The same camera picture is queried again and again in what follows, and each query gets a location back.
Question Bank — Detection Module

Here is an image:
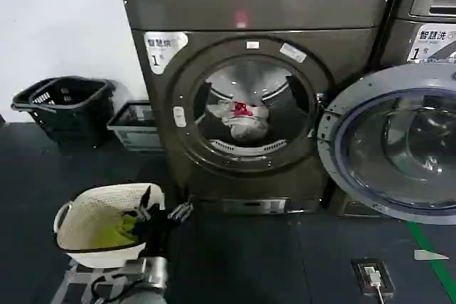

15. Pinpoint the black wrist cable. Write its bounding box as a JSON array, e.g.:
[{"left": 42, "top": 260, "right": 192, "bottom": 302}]
[{"left": 89, "top": 270, "right": 125, "bottom": 299}]

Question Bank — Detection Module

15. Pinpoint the grey machine with printed label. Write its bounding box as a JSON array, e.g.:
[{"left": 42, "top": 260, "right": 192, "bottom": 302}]
[{"left": 326, "top": 0, "right": 456, "bottom": 219}]

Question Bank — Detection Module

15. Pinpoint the black plastic basket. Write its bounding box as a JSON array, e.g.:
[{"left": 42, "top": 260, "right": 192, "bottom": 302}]
[
  {"left": 28, "top": 75, "right": 115, "bottom": 149},
  {"left": 10, "top": 78, "right": 58, "bottom": 125}
]

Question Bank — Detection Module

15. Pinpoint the dark cloth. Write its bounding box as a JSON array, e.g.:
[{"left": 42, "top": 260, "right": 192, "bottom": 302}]
[{"left": 132, "top": 219, "right": 145, "bottom": 245}]

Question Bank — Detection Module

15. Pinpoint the round glass dryer door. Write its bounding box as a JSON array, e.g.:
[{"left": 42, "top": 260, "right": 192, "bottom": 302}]
[{"left": 316, "top": 63, "right": 456, "bottom": 226}]

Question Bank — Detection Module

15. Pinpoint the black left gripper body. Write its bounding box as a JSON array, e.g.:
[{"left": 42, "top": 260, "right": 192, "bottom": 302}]
[{"left": 140, "top": 209, "right": 177, "bottom": 260}]

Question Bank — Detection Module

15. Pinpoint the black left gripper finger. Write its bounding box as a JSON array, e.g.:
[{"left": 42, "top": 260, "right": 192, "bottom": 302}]
[
  {"left": 166, "top": 201, "right": 195, "bottom": 222},
  {"left": 136, "top": 183, "right": 155, "bottom": 224}
]

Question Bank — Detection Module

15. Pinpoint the black floor socket box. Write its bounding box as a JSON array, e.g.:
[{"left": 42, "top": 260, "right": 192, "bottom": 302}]
[{"left": 350, "top": 257, "right": 395, "bottom": 293}]

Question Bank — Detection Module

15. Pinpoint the green floor tape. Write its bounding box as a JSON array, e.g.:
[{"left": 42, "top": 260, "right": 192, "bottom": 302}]
[{"left": 405, "top": 219, "right": 456, "bottom": 293}]

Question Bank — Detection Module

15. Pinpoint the white plug with cable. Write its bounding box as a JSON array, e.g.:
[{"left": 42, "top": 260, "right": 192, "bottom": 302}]
[{"left": 362, "top": 263, "right": 388, "bottom": 304}]

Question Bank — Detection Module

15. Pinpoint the white cloth with red print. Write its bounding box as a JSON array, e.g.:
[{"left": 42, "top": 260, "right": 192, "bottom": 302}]
[{"left": 204, "top": 98, "right": 272, "bottom": 142}]

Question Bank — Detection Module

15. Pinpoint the white laundry basket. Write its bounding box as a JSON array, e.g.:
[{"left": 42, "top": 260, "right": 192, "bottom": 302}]
[{"left": 53, "top": 182, "right": 167, "bottom": 270}]

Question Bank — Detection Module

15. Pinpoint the green cloth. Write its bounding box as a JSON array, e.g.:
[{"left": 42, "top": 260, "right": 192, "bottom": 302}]
[{"left": 84, "top": 212, "right": 144, "bottom": 248}]

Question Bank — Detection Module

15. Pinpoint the grey metal basket stand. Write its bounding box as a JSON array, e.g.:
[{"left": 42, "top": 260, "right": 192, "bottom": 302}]
[{"left": 56, "top": 258, "right": 143, "bottom": 304}]

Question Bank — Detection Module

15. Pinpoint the grey front-load dryer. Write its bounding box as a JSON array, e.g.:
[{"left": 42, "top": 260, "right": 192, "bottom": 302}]
[{"left": 117, "top": 0, "right": 398, "bottom": 216}]

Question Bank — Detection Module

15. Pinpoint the grey plastic crate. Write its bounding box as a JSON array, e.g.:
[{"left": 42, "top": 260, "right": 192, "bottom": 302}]
[{"left": 106, "top": 100, "right": 165, "bottom": 152}]

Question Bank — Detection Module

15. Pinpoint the white arrow floor sticker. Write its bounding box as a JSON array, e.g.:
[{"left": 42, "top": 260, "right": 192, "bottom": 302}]
[{"left": 413, "top": 249, "right": 450, "bottom": 262}]

